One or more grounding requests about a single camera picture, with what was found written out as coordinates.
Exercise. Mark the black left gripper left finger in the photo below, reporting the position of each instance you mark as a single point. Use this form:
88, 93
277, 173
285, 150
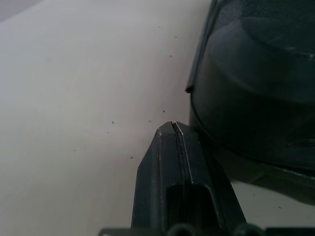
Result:
152, 177

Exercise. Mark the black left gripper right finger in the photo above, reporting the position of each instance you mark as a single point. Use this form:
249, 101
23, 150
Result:
194, 162

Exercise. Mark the black plastic tool case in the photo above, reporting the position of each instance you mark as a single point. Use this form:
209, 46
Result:
251, 86

